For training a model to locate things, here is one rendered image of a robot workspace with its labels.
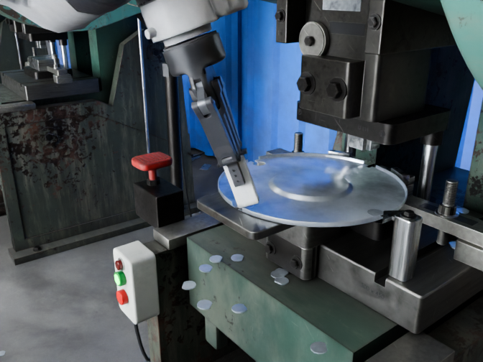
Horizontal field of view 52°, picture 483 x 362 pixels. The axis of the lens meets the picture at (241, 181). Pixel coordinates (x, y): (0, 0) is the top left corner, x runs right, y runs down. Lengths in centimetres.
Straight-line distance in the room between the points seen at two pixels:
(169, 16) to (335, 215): 33
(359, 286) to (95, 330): 120
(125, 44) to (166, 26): 162
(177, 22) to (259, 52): 218
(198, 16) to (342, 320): 44
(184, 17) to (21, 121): 159
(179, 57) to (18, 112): 155
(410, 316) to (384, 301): 4
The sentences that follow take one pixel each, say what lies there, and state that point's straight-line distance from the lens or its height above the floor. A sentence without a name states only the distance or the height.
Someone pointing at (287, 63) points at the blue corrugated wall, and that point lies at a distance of 262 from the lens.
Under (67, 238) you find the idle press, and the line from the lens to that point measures 234.
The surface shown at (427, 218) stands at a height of 75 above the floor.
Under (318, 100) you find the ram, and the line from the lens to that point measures 76.
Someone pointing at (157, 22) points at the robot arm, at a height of 103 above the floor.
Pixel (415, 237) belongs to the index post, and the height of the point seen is 77.
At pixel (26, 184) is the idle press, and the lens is 222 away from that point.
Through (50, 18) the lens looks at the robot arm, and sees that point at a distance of 65.
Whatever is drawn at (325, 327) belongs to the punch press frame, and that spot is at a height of 65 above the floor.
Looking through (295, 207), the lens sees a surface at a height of 78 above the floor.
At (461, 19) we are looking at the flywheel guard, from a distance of 41.
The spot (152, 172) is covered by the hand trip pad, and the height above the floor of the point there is 73.
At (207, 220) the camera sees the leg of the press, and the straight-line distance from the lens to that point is 98.
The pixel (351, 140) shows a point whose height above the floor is 83.
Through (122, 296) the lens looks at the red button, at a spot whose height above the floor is 55.
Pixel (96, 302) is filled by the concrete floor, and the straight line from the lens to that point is 193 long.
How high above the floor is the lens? 107
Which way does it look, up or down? 22 degrees down
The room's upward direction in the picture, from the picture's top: straight up
